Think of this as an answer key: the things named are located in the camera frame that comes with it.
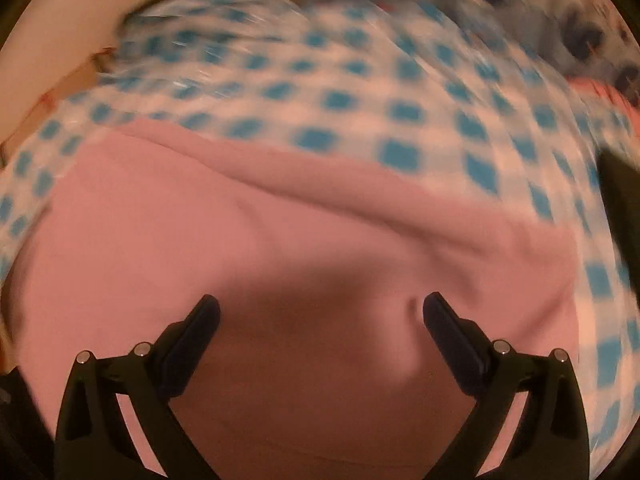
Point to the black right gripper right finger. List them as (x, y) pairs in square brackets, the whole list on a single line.
[(551, 439)]

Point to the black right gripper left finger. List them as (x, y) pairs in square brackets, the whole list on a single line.
[(92, 440)]

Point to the pink garment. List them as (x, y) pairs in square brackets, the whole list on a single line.
[(321, 367)]

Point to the black garment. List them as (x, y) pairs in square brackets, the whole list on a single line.
[(619, 186)]

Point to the pink folded cloth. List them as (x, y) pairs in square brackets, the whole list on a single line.
[(603, 91)]

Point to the blue white checkered bedsheet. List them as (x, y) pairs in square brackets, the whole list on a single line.
[(405, 90)]

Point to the grey patterned pillow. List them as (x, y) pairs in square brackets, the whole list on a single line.
[(500, 5)]

